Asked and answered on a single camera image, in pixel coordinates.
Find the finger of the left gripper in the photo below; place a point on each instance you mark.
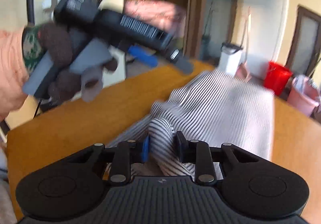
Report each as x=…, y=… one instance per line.
x=177, y=59
x=141, y=55

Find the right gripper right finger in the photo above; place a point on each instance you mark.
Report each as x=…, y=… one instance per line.
x=247, y=183

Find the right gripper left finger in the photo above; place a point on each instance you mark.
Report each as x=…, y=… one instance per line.
x=77, y=184

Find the striped grey knit garment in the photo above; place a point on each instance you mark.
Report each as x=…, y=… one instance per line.
x=214, y=108

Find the left gloved hand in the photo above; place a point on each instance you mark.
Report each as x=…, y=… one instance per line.
x=61, y=63

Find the bed with pink cover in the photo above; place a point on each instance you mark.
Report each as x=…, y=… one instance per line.
x=164, y=15

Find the white bin black lid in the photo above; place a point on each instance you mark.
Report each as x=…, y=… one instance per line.
x=230, y=58

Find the pink dustpan with broom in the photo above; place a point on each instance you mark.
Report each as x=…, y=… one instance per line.
x=243, y=71

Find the pink plastic basin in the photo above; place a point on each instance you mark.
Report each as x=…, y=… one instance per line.
x=303, y=95

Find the red plastic bucket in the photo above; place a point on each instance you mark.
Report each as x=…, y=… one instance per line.
x=276, y=77

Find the frosted glass door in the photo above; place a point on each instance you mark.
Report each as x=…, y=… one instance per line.
x=305, y=48

